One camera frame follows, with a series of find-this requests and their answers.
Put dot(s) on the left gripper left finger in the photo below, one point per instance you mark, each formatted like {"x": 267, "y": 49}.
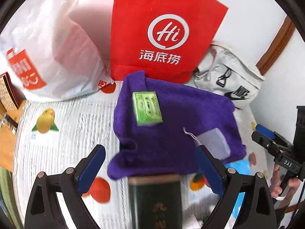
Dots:
{"x": 43, "y": 209}

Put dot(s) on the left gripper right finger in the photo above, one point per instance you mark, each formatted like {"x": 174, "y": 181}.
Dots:
{"x": 257, "y": 209}

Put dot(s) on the fruit print tablecloth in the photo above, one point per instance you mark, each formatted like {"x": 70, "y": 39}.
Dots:
{"x": 84, "y": 122}

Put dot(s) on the purple towel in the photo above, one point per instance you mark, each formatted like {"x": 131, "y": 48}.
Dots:
{"x": 168, "y": 147}

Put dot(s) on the dark green tea tin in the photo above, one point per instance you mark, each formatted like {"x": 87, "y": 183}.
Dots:
{"x": 155, "y": 201}

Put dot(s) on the green small packet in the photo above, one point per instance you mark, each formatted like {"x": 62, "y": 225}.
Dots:
{"x": 146, "y": 108}

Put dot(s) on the brown patterned box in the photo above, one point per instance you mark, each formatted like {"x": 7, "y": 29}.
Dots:
{"x": 11, "y": 96}

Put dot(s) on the grey Nike bag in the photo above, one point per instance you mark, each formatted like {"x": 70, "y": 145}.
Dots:
{"x": 223, "y": 72}

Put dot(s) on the white plastic shopping bag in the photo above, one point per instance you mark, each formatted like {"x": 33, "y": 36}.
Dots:
{"x": 56, "y": 50}

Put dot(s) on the red paper shopping bag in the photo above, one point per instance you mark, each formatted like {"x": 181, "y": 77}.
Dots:
{"x": 166, "y": 39}

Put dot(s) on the wooden door frame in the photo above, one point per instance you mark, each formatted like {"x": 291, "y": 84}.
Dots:
{"x": 277, "y": 46}

